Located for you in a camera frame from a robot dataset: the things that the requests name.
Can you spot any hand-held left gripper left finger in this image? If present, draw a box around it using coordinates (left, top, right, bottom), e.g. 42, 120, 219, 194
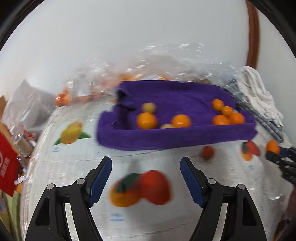
25, 156, 113, 241

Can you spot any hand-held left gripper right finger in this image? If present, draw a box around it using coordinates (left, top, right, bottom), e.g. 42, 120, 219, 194
180, 157, 266, 241

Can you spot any small red tomato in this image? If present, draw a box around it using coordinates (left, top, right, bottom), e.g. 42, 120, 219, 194
201, 146, 215, 160

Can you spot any purple towel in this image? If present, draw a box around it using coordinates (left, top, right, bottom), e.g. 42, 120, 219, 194
96, 80, 258, 151

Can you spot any grey checked cloth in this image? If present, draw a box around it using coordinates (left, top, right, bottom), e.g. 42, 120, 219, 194
223, 79, 285, 143

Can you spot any fruit-print tablecloth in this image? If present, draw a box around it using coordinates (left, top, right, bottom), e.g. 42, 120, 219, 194
20, 102, 294, 241

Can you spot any white striped towel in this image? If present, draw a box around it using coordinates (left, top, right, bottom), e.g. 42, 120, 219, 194
238, 66, 284, 127

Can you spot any white plastic bottle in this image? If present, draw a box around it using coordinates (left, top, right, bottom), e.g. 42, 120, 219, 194
11, 133, 31, 156

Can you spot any heap of tangerines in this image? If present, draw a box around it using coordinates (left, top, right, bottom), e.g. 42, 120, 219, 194
55, 90, 72, 106

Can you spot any red paper box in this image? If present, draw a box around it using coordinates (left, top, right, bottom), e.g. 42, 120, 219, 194
0, 132, 21, 197

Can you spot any clear plastic bag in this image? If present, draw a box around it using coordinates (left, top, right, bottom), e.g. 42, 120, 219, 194
120, 43, 241, 86
63, 60, 121, 105

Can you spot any heap of small oranges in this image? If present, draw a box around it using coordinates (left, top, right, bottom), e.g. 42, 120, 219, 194
118, 73, 171, 81

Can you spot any white plastic bag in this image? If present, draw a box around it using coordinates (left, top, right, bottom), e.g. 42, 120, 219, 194
3, 79, 55, 132

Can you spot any brown wooden door frame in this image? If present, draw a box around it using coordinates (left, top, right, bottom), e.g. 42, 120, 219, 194
245, 0, 260, 70

